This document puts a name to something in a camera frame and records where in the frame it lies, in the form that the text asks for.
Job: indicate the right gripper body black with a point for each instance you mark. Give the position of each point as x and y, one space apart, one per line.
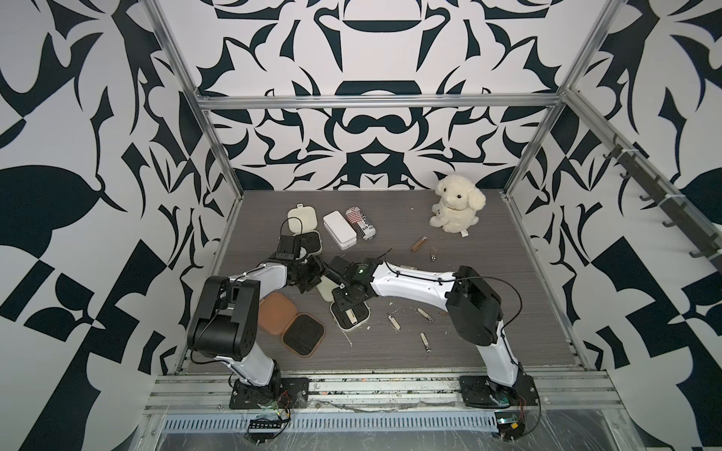
341 295

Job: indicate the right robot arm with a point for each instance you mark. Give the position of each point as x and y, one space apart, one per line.
474 307

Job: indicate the wall hook rack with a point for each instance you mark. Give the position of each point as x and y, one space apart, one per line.
657 191

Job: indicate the cream large nail clipper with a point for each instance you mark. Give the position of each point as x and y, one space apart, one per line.
350 314

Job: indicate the brown nail clipper case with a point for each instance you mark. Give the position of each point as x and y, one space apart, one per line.
300 332

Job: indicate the electronics board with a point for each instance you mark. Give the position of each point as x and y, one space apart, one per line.
511 425
262 429

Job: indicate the aluminium front rail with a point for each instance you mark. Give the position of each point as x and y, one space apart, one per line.
559 388

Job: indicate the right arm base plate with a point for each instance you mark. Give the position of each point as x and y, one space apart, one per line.
481 392

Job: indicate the white plush dog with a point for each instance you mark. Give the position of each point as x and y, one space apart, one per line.
459 202

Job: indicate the cream case far left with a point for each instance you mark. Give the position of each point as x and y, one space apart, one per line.
303 223

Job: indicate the left electronics board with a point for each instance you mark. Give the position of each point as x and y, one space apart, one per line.
262 429

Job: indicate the small clipper front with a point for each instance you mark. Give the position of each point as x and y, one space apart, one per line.
425 342

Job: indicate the white rectangular box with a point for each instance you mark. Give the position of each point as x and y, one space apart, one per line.
340 230

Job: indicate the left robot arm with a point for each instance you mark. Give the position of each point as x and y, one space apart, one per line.
231 309

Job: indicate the small clipper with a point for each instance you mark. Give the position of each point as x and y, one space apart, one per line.
425 342
394 323
425 315

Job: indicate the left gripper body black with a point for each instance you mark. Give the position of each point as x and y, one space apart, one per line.
308 272

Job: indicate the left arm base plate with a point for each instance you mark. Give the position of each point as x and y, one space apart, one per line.
279 394

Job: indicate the flag pattern can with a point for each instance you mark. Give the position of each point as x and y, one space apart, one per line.
360 223

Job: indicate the right electronics board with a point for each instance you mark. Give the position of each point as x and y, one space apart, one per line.
511 425

